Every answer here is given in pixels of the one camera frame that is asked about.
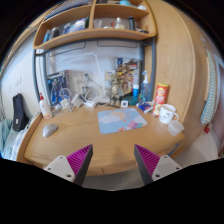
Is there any pastel blue mouse pad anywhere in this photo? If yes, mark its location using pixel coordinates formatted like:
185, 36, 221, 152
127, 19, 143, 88
98, 108, 148, 134

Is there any wooden wall shelf unit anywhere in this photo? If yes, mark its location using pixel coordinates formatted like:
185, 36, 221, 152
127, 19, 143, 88
33, 0, 157, 50

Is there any white lotion bottle red cap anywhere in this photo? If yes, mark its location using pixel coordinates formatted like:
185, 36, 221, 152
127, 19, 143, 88
39, 94, 52, 119

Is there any grey computer mouse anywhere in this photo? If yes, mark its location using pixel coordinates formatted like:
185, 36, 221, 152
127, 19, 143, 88
42, 124, 58, 137

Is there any white mug with drawing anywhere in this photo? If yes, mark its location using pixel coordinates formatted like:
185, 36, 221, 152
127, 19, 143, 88
159, 104, 179, 124

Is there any black bag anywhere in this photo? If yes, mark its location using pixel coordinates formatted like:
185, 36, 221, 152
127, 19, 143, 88
13, 93, 29, 132

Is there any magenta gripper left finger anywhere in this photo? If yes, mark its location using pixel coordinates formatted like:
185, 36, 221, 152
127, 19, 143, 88
44, 144, 93, 186

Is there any wooden desk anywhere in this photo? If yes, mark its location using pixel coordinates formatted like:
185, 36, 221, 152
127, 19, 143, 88
17, 108, 184, 176

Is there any blue snack packet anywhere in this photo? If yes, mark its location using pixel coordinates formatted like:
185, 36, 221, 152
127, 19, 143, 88
137, 102, 153, 113

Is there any white power strip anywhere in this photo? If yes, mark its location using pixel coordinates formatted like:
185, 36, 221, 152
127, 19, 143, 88
82, 100, 96, 108

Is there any blue boxed item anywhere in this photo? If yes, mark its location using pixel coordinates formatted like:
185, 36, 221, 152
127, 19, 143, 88
47, 70, 70, 105

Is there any blue spray bottle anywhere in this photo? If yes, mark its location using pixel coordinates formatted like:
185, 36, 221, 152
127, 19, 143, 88
140, 70, 149, 101

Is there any clear plastic container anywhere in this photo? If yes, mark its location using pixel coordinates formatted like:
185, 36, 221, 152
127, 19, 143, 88
168, 120, 184, 136

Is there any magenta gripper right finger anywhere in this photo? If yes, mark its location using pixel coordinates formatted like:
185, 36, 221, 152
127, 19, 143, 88
134, 144, 182, 185

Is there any red chips can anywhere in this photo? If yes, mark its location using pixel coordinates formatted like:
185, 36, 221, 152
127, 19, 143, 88
153, 83, 168, 116

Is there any small white cube clock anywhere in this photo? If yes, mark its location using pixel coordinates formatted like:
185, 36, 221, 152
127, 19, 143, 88
121, 100, 128, 107

